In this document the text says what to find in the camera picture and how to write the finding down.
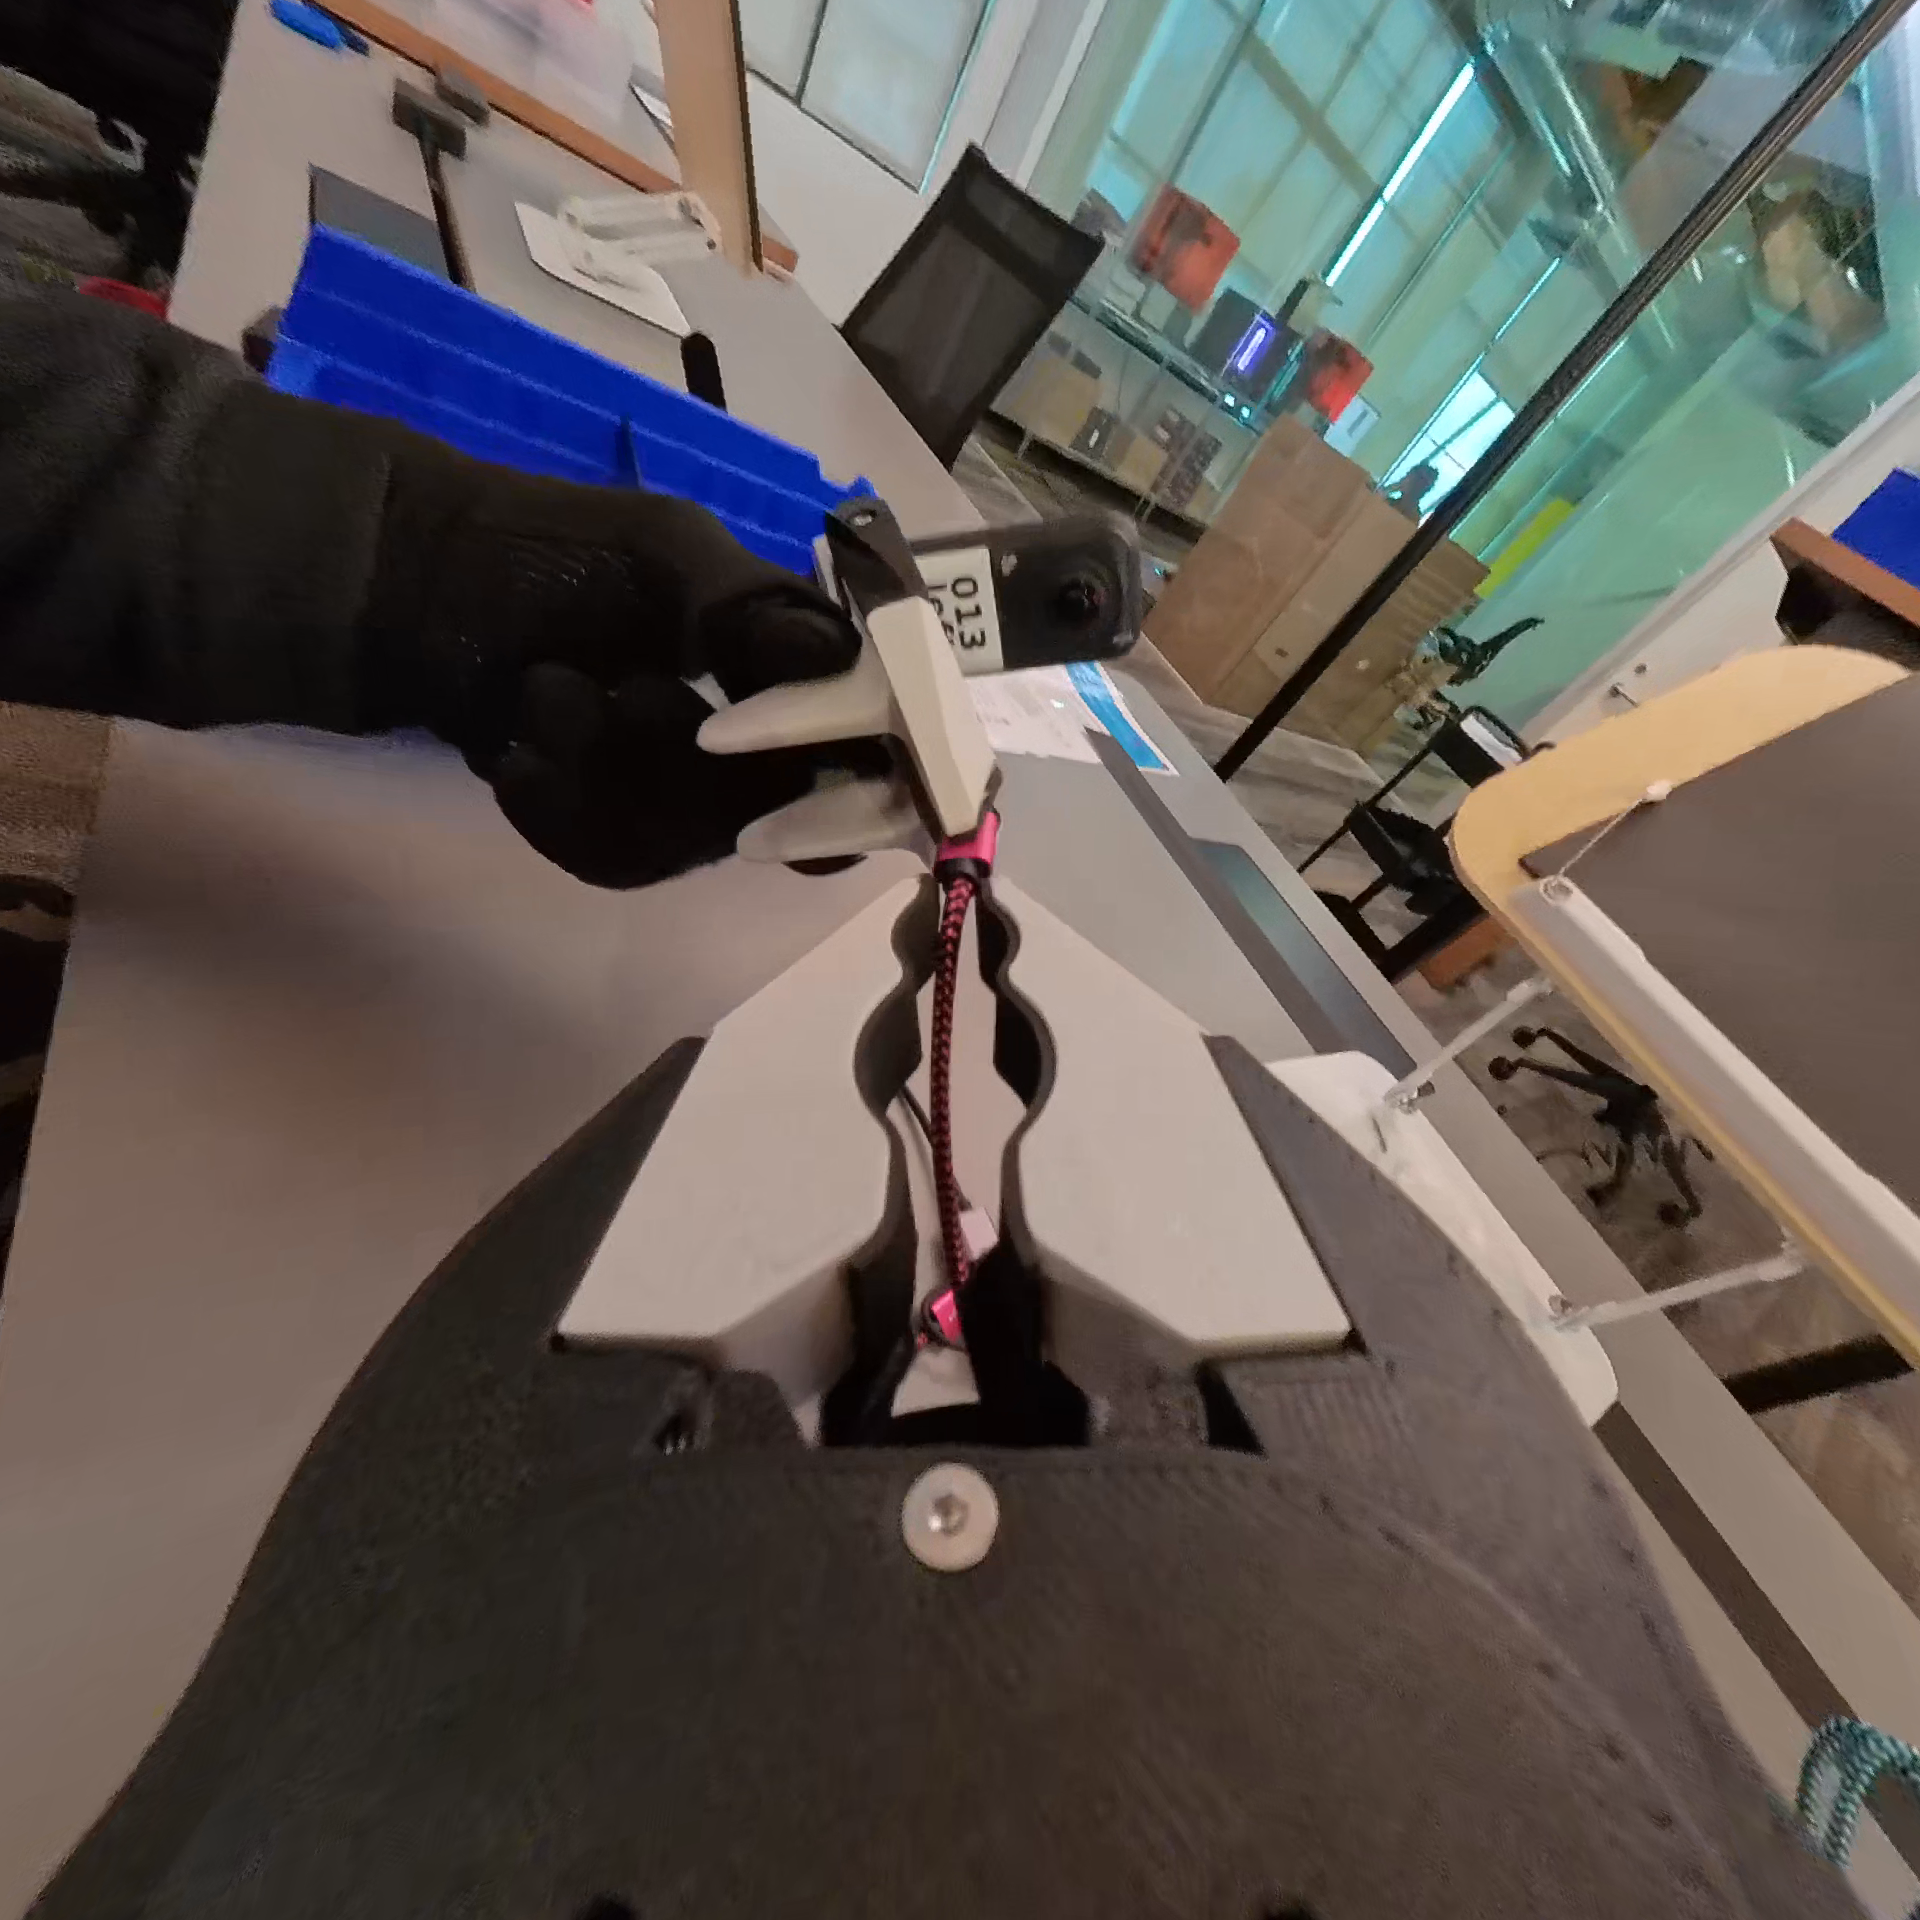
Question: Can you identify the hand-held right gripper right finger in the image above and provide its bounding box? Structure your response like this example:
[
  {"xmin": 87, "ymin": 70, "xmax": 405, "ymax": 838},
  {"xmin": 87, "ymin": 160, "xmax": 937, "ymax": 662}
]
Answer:
[{"xmin": 984, "ymin": 881, "xmax": 1354, "ymax": 1435}]

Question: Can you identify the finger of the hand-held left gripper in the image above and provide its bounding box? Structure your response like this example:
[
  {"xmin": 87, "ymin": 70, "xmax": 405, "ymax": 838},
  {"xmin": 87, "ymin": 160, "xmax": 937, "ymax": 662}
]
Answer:
[{"xmin": 869, "ymin": 587, "xmax": 1004, "ymax": 845}]

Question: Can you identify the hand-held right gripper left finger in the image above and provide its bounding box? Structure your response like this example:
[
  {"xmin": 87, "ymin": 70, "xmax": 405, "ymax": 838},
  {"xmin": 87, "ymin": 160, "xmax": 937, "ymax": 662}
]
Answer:
[{"xmin": 552, "ymin": 892, "xmax": 925, "ymax": 1440}]

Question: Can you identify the pink braided usb-c cable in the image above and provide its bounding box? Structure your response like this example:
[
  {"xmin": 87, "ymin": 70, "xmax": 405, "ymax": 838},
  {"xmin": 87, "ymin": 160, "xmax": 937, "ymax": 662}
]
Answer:
[{"xmin": 913, "ymin": 806, "xmax": 1004, "ymax": 1352}]

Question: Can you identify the person's left hand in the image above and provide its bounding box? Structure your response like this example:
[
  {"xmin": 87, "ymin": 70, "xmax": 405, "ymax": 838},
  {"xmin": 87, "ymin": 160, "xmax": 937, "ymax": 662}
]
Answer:
[{"xmin": 381, "ymin": 442, "xmax": 892, "ymax": 892}]

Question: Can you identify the printed paper sheet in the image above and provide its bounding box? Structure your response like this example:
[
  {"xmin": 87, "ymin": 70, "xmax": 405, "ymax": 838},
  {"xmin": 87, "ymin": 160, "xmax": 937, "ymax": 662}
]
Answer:
[{"xmin": 975, "ymin": 661, "xmax": 1178, "ymax": 773}]

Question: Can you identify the metal storage shelf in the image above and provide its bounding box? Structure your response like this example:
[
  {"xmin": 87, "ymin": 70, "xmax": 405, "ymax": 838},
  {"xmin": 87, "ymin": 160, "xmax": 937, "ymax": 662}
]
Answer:
[{"xmin": 988, "ymin": 181, "xmax": 1382, "ymax": 527}]

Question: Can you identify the large cardboard box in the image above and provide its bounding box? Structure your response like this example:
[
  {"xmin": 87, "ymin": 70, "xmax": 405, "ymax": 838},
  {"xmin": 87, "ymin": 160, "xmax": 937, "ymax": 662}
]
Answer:
[{"xmin": 1146, "ymin": 417, "xmax": 1490, "ymax": 751}]

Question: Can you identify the white adjustable stand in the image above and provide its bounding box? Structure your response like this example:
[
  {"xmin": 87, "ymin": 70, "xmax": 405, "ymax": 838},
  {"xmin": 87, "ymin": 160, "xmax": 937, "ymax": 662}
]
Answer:
[
  {"xmin": 1266, "ymin": 977, "xmax": 1809, "ymax": 1422},
  {"xmin": 514, "ymin": 193, "xmax": 725, "ymax": 340}
]

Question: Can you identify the black office chair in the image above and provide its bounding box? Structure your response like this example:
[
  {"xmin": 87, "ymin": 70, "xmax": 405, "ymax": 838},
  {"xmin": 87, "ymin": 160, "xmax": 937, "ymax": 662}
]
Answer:
[{"xmin": 839, "ymin": 141, "xmax": 1105, "ymax": 466}]

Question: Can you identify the black metal cart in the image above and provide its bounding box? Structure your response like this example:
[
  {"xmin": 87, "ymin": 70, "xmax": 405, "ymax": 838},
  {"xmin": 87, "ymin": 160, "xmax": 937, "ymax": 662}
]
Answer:
[{"xmin": 1303, "ymin": 705, "xmax": 1524, "ymax": 982}]

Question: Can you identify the black swivel chair base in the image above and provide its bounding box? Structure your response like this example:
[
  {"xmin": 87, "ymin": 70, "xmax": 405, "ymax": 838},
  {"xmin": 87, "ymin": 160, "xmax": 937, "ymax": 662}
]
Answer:
[{"xmin": 1500, "ymin": 1029, "xmax": 1712, "ymax": 1222}]

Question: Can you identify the black round-headed light pole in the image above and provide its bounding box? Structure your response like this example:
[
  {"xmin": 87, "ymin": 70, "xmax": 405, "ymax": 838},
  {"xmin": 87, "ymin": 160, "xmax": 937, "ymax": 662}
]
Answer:
[{"xmin": 1215, "ymin": 0, "xmax": 1879, "ymax": 781}]

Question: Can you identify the blue divided plastic bin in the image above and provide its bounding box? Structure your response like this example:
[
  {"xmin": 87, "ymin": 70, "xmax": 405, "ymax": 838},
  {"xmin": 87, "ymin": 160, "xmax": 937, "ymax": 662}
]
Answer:
[{"xmin": 271, "ymin": 226, "xmax": 878, "ymax": 577}]

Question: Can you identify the wooden table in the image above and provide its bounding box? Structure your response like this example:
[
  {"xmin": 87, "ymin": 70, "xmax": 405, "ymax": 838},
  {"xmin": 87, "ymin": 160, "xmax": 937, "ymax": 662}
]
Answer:
[{"xmin": 324, "ymin": 0, "xmax": 798, "ymax": 271}]

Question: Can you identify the dark grey pad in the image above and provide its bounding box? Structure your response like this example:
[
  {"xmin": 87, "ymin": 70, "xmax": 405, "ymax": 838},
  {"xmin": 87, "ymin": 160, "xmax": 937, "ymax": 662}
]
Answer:
[{"xmin": 307, "ymin": 168, "xmax": 451, "ymax": 284}]

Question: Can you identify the black cable adapter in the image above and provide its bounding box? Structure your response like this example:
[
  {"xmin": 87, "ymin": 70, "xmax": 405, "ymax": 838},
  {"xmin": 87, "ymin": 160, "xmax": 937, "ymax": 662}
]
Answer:
[{"xmin": 387, "ymin": 76, "xmax": 492, "ymax": 290}]

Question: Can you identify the teal braided cable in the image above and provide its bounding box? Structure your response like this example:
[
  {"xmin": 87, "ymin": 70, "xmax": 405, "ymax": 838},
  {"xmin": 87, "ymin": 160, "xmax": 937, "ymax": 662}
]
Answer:
[{"xmin": 1794, "ymin": 1718, "xmax": 1906, "ymax": 1855}]

